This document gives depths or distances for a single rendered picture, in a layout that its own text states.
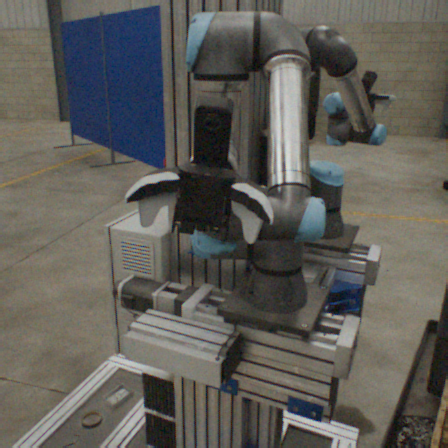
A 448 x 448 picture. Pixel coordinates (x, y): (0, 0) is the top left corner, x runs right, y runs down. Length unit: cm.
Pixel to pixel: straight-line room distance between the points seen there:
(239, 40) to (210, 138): 40
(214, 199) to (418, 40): 1087
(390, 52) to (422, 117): 162
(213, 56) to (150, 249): 64
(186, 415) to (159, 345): 61
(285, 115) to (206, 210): 34
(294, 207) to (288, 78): 26
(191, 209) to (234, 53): 46
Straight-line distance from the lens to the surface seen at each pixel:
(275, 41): 94
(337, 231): 153
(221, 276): 134
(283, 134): 82
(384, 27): 1131
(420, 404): 192
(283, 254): 104
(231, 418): 164
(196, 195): 55
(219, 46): 94
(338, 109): 173
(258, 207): 49
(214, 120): 55
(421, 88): 1139
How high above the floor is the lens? 172
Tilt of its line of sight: 20 degrees down
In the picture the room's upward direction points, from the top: straight up
